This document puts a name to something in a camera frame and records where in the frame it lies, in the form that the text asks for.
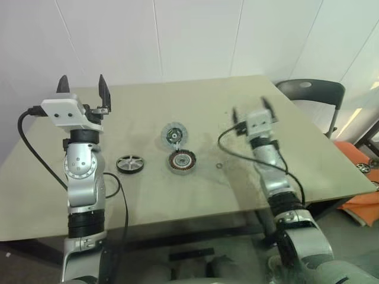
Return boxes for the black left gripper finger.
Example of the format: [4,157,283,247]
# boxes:
[98,73,113,114]
[56,75,72,95]

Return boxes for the flat white board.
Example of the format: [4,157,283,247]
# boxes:
[343,206,368,226]

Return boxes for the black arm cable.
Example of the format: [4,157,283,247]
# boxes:
[17,105,130,284]
[217,124,306,208]

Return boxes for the black metal shelf frame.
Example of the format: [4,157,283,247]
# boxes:
[354,112,379,149]

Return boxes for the silver motor housing copper windings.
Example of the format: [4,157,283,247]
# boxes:
[165,149,197,176]

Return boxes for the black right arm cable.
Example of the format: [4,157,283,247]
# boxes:
[217,124,306,208]

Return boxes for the black folding chair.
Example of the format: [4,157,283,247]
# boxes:
[275,78,346,139]

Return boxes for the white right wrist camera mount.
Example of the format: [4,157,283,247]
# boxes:
[245,108,275,137]

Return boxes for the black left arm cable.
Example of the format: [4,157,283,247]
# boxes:
[17,105,130,284]

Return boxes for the round grey motor lid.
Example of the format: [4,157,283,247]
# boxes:
[161,122,188,149]

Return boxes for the black spoked rotor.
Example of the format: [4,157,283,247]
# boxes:
[115,154,147,174]

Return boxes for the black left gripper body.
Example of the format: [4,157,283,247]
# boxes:
[78,102,108,127]

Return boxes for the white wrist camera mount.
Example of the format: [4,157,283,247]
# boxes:
[245,108,275,137]
[40,92,104,133]

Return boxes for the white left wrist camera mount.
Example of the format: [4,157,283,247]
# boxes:
[40,92,104,133]

